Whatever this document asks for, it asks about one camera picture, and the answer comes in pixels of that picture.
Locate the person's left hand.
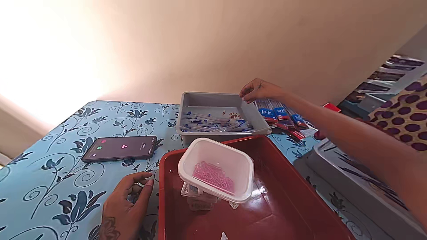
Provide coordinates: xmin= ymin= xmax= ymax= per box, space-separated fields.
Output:
xmin=99 ymin=171 xmax=155 ymax=240

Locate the pile of red paper clips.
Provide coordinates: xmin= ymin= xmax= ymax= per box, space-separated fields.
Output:
xmin=223 ymin=110 xmax=245 ymax=120

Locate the purple dotted cream cloth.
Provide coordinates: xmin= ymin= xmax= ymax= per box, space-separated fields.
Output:
xmin=365 ymin=75 xmax=427 ymax=152

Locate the grey plastic tray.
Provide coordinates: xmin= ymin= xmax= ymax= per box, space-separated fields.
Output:
xmin=175 ymin=92 xmax=272 ymax=147

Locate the pile of black pens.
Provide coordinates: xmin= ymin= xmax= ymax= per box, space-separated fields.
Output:
xmin=324 ymin=144 xmax=409 ymax=211

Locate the white plastic container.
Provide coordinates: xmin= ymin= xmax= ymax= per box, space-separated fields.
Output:
xmin=178 ymin=137 xmax=255 ymax=204

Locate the black smartphone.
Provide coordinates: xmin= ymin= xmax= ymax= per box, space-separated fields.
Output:
xmin=81 ymin=136 xmax=157 ymax=163

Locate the person's right forearm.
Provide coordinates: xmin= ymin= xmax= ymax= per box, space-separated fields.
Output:
xmin=280 ymin=87 xmax=427 ymax=234

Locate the pile of blue-capped pens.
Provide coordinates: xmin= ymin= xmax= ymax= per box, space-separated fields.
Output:
xmin=179 ymin=111 xmax=255 ymax=133

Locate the pile of pen packets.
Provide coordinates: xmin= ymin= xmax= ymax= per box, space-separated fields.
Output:
xmin=254 ymin=99 xmax=316 ymax=142

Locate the shelf with dark items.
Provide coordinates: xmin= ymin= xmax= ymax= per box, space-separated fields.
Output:
xmin=342 ymin=54 xmax=426 ymax=117

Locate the blue floral tablecloth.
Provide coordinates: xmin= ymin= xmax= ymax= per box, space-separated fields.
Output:
xmin=0 ymin=100 xmax=374 ymax=240

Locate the dark red plastic tray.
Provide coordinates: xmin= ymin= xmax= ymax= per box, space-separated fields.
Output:
xmin=158 ymin=135 xmax=357 ymax=240

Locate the clear plastic box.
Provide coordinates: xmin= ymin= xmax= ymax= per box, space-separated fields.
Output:
xmin=180 ymin=182 xmax=221 ymax=211

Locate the person's right hand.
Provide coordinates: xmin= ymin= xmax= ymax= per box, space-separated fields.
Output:
xmin=239 ymin=78 xmax=285 ymax=104

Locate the pile of pink paper clips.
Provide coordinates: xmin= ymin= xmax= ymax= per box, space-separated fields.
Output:
xmin=192 ymin=161 xmax=235 ymax=194

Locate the grey plastic crate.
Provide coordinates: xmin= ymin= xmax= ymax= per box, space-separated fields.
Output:
xmin=294 ymin=137 xmax=427 ymax=240

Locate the red flat box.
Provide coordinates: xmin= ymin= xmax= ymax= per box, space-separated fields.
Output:
xmin=322 ymin=102 xmax=341 ymax=113

